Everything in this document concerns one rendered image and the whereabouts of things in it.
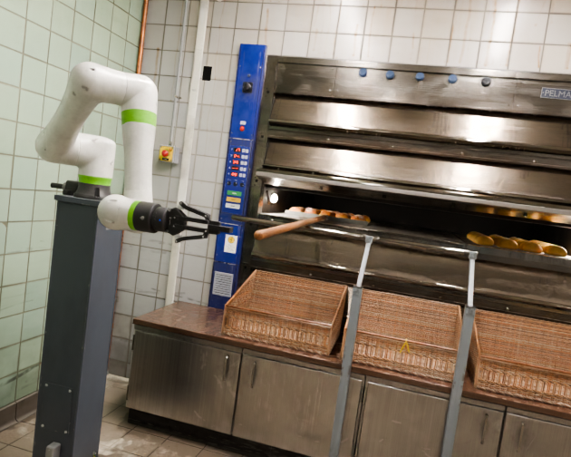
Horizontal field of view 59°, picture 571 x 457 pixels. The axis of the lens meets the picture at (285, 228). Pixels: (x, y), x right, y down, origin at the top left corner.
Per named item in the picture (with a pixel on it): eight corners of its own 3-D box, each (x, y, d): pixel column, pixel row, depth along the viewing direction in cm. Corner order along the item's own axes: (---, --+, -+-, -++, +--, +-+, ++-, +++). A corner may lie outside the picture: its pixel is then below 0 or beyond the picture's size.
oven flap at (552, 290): (252, 256, 298) (259, 224, 303) (585, 313, 253) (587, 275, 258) (250, 255, 294) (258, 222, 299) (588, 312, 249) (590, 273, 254)
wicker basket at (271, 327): (248, 314, 297) (254, 268, 295) (342, 332, 285) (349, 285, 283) (218, 334, 250) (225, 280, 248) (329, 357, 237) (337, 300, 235)
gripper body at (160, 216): (165, 204, 155) (192, 209, 152) (161, 231, 155) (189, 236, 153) (153, 204, 147) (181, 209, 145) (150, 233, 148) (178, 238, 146)
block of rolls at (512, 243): (465, 238, 338) (466, 229, 338) (542, 248, 326) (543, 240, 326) (475, 244, 280) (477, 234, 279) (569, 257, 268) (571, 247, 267)
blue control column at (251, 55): (279, 326, 494) (309, 107, 478) (295, 329, 490) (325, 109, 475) (196, 398, 308) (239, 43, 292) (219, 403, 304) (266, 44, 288)
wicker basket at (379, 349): (349, 335, 283) (356, 286, 281) (453, 354, 270) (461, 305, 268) (337, 360, 236) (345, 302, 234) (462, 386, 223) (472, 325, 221)
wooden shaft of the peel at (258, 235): (261, 241, 153) (263, 231, 153) (252, 239, 154) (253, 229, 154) (325, 219, 321) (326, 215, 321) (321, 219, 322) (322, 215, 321)
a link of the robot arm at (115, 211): (86, 225, 150) (93, 189, 151) (110, 228, 162) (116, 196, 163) (128, 231, 147) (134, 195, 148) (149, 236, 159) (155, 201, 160)
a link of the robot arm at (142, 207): (129, 231, 148) (132, 200, 147) (149, 229, 159) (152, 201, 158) (147, 234, 146) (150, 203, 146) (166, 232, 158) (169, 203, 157)
